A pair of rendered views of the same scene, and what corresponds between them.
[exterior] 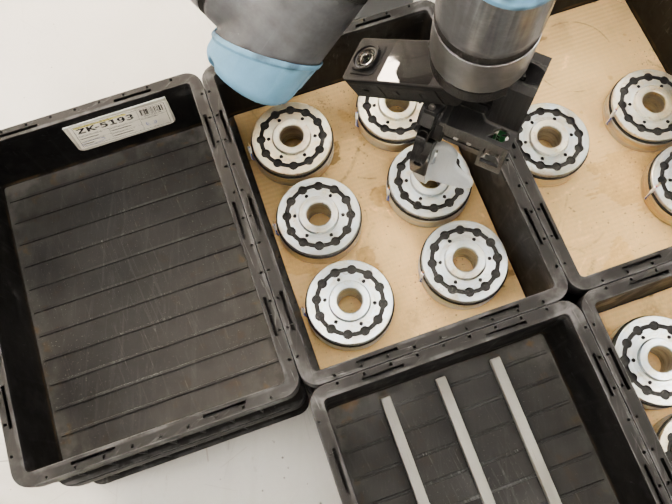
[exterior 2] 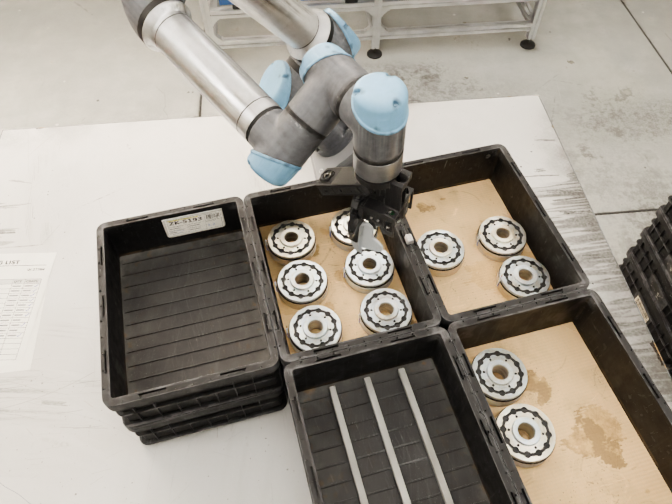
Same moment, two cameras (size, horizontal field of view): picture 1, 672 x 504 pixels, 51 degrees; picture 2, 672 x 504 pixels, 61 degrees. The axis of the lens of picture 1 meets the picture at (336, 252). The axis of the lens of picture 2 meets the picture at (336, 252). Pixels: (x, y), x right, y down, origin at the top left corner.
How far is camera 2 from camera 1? 0.37 m
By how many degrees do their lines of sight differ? 17
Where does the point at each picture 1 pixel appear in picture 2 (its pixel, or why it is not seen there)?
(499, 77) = (382, 173)
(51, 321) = (135, 331)
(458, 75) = (364, 172)
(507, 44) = (382, 154)
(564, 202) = (449, 285)
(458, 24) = (360, 144)
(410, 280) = (354, 322)
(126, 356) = (177, 353)
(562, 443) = (440, 422)
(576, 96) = (460, 230)
